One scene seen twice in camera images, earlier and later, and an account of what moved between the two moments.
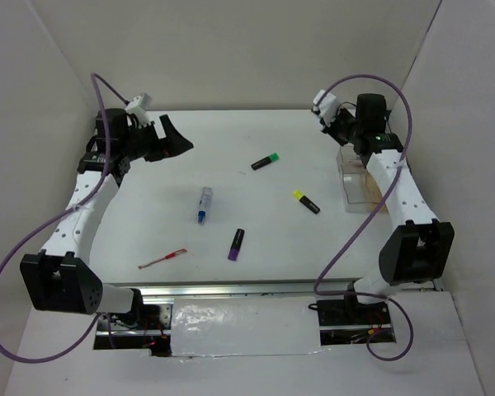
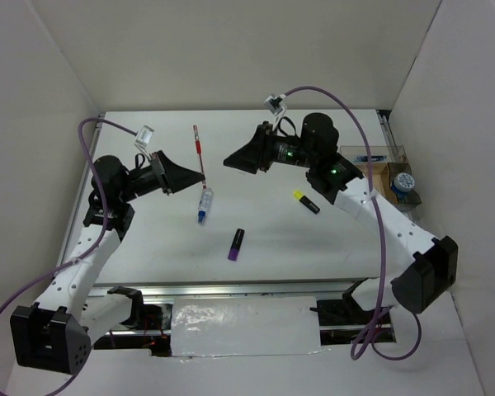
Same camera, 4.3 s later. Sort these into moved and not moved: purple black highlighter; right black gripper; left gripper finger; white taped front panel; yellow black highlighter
Moved: left gripper finger; right black gripper
Not moved: yellow black highlighter; white taped front panel; purple black highlighter
